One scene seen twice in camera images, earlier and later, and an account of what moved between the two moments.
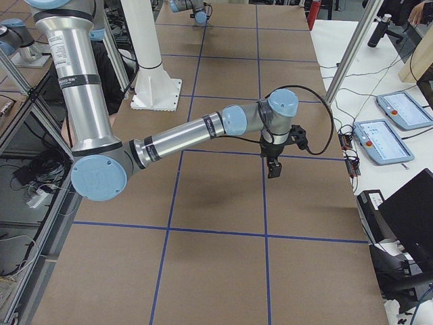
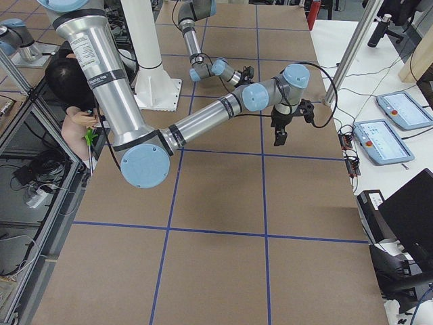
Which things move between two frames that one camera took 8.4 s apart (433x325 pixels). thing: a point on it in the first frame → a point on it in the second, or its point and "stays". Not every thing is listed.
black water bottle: x=379 y=32 stays
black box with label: x=369 y=202 stays
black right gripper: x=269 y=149 → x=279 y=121
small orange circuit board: x=345 y=141 stays
